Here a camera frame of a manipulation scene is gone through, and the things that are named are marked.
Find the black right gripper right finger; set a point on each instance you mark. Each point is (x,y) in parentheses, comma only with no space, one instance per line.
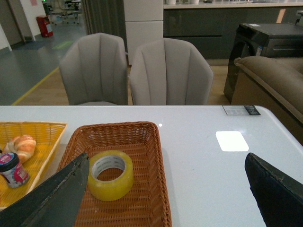
(279,197)

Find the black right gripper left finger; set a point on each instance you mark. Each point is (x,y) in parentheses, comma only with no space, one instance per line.
(55,202)

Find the clear yellow tape roll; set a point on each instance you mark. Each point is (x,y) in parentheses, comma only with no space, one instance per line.
(114,189)

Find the brown wicker basket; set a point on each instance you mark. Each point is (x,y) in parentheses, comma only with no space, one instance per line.
(147,203)

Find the yellow woven basket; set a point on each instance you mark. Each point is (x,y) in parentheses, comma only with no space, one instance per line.
(48,137)

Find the small blue lidded jar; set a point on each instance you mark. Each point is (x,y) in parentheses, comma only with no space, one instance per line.
(12,170)

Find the toy croissant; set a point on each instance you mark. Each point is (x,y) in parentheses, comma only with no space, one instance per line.
(24,146)

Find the table label sticker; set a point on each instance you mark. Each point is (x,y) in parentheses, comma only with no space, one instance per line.
(240,110)

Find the tan cushioned sofa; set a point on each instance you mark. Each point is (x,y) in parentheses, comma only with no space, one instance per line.
(275,84)

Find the left grey upholstered chair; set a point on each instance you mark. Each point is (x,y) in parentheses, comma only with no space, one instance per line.
(94,71)

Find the grey upholstered chair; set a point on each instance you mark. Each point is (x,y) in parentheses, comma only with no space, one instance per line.
(170,72)
(94,71)

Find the black cabinet appliance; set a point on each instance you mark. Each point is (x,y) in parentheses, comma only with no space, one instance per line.
(268,40)

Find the right grey upholstered chair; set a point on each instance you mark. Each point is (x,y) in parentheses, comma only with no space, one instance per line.
(170,72)

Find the red bin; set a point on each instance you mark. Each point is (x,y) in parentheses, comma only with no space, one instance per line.
(44,26)

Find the dark grey counter cabinet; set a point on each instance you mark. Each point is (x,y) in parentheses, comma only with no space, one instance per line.
(212,31)

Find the white refrigerator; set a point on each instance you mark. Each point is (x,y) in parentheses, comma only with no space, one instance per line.
(143,23)

